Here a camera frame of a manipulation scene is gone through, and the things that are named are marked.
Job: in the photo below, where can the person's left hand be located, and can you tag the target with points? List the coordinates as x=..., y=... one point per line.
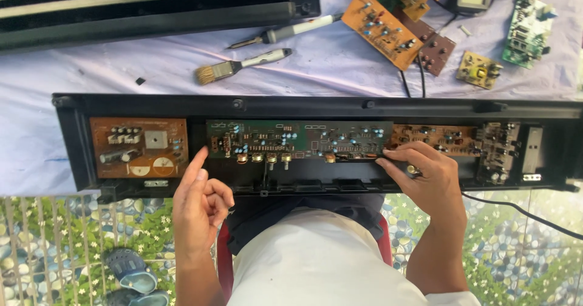
x=196, y=215

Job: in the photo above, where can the person's right hand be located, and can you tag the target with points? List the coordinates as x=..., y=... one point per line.
x=437, y=183

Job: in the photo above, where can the long green circuit board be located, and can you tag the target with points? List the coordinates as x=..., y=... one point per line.
x=309, y=137

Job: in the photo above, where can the brown tone control circuit board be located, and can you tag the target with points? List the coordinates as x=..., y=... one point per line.
x=432, y=135

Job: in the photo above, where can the red stool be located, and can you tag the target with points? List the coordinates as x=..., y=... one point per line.
x=224, y=260

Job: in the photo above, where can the narrow brown circuit board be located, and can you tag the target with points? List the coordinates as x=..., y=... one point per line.
x=498, y=151

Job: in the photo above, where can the person's dark shorts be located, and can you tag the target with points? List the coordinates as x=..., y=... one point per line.
x=273, y=215

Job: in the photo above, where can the brown power supply circuit board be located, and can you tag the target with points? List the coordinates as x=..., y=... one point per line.
x=136, y=160

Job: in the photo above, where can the blue sandal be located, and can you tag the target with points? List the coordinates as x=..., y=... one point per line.
x=132, y=269
x=141, y=299

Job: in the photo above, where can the small yellow circuit board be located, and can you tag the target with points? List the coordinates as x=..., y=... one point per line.
x=478, y=71

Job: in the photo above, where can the dark brown circuit board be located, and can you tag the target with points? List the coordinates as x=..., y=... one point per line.
x=437, y=51

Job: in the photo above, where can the person's white shirt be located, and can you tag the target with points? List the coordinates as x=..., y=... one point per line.
x=319, y=265

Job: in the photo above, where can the long black amplifier chassis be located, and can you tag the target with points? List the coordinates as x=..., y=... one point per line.
x=319, y=108

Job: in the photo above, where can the small black plastic piece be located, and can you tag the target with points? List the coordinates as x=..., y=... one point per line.
x=140, y=81

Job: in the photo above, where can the small white cylinder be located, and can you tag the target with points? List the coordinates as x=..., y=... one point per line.
x=465, y=30

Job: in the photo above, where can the large orange circuit board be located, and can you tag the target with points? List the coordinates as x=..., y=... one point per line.
x=382, y=30

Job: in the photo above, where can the white table cloth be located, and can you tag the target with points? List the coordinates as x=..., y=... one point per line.
x=319, y=71

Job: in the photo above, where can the green circuit board white connectors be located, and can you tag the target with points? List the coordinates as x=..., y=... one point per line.
x=526, y=32

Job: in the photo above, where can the black chassis with metal rails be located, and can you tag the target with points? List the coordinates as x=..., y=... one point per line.
x=136, y=17

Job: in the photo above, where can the silver metal bracket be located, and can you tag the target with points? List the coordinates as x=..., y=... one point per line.
x=533, y=151

